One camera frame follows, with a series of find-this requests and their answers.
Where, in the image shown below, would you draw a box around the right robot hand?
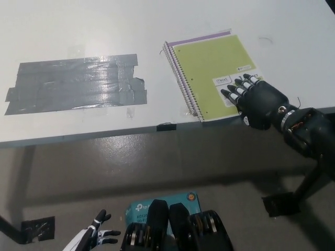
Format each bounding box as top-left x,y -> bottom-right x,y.
220,73 -> 290,130

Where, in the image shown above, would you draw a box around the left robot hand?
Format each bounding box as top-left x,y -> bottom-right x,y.
87,209 -> 121,248

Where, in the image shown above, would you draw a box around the green spiral notebook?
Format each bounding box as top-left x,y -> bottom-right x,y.
170,34 -> 265,123

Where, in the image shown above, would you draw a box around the purple spiral notebook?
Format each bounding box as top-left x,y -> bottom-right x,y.
163,30 -> 233,118

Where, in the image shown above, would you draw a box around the black robot torso blocks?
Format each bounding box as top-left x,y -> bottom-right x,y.
120,199 -> 235,251

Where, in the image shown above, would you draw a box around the teal tp-link box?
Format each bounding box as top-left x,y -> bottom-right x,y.
125,192 -> 202,231

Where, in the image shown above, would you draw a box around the black table leg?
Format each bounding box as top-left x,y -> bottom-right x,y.
294,156 -> 331,204
0,214 -> 23,234

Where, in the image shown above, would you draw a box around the small black tape strip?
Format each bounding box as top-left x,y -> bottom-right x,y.
156,122 -> 177,132

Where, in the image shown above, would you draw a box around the grey duct tape patch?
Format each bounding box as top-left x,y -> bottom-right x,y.
4,53 -> 148,116

